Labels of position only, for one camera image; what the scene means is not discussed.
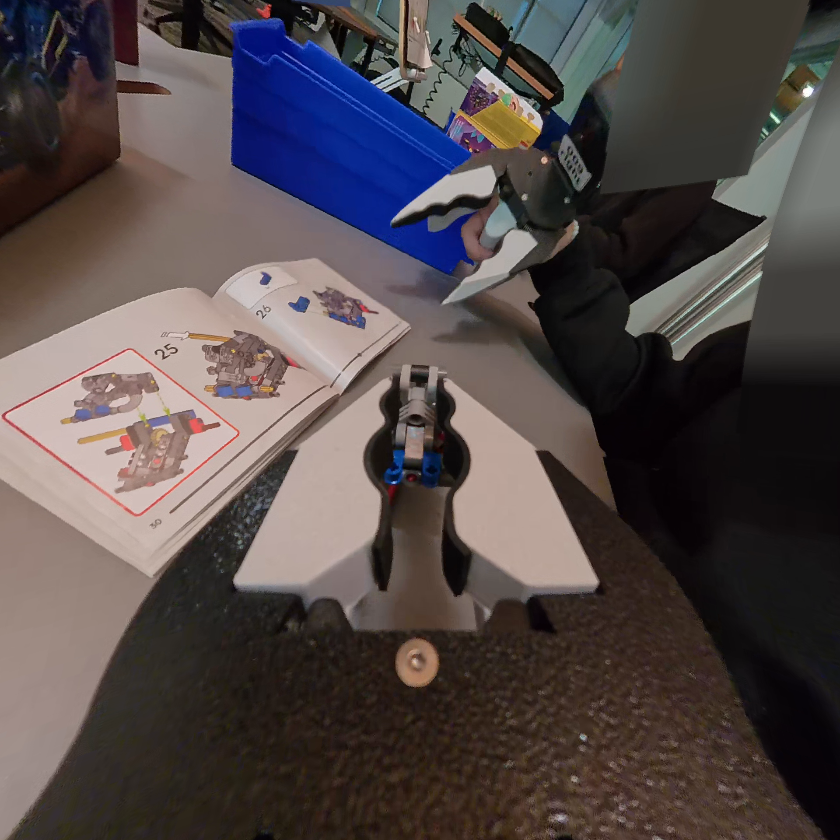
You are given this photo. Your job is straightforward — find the wooden board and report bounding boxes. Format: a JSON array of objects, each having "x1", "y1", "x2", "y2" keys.
[{"x1": 398, "y1": 0, "x2": 434, "y2": 84}]

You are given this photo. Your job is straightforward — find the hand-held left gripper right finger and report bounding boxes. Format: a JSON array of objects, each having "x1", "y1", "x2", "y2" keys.
[{"x1": 444, "y1": 391, "x2": 603, "y2": 632}]

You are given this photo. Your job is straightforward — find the stacked blue plastic bins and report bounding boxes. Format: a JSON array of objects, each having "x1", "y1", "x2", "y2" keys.
[{"x1": 230, "y1": 17, "x2": 481, "y2": 274}]

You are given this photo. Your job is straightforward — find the person's right hand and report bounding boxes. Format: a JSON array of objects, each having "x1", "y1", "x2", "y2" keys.
[{"x1": 461, "y1": 215, "x2": 491, "y2": 265}]

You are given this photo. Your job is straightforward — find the person's right forearm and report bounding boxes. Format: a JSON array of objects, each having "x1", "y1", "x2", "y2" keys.
[{"x1": 528, "y1": 223, "x2": 677, "y2": 417}]

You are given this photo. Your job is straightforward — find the grey and blue lego model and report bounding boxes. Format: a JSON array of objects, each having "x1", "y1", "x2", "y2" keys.
[{"x1": 384, "y1": 363, "x2": 462, "y2": 505}]

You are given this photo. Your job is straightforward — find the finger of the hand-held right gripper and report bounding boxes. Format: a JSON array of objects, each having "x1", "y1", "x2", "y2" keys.
[
  {"x1": 390, "y1": 163, "x2": 508, "y2": 233},
  {"x1": 441, "y1": 228, "x2": 560, "y2": 307}
]

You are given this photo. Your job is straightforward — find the lego set cardboard box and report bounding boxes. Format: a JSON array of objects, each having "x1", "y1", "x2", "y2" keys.
[{"x1": 0, "y1": 0, "x2": 123, "y2": 235}]

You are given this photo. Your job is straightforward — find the open lego instruction booklet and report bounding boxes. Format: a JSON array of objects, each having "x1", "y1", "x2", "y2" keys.
[{"x1": 0, "y1": 258, "x2": 412, "y2": 580}]

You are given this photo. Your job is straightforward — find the background desk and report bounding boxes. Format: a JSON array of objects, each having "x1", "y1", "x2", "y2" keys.
[{"x1": 453, "y1": 3, "x2": 567, "y2": 101}]

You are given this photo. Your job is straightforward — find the purple toy box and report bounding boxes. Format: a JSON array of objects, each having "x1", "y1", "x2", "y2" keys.
[{"x1": 446, "y1": 66, "x2": 509, "y2": 153}]

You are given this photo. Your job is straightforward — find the yellow toy box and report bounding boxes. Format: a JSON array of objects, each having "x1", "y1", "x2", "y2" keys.
[{"x1": 471, "y1": 98, "x2": 543, "y2": 153}]

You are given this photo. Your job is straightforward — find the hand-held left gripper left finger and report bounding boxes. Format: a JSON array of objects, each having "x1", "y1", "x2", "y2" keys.
[{"x1": 233, "y1": 381, "x2": 395, "y2": 632}]

